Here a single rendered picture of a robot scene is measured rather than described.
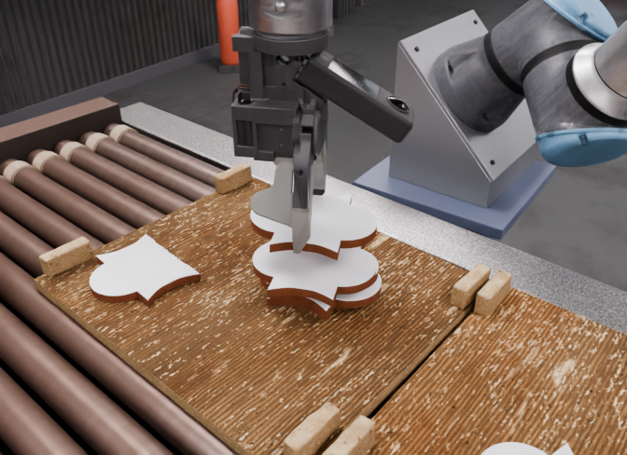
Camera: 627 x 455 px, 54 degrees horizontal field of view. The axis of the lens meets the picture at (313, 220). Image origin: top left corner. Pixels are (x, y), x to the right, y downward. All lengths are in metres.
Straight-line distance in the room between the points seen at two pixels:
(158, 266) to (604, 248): 2.17
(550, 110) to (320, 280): 0.40
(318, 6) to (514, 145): 0.61
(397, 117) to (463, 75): 0.43
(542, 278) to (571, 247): 1.84
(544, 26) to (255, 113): 0.49
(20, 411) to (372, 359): 0.34
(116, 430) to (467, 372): 0.33
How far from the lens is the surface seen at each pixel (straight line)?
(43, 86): 3.95
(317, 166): 0.67
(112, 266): 0.76
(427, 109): 1.01
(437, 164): 1.03
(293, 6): 0.54
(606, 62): 0.83
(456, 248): 0.83
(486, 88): 0.98
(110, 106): 1.23
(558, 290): 0.79
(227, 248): 0.78
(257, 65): 0.58
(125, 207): 0.94
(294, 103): 0.58
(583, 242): 2.69
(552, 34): 0.92
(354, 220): 0.65
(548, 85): 0.89
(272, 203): 0.60
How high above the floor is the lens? 1.37
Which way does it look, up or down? 32 degrees down
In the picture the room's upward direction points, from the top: straight up
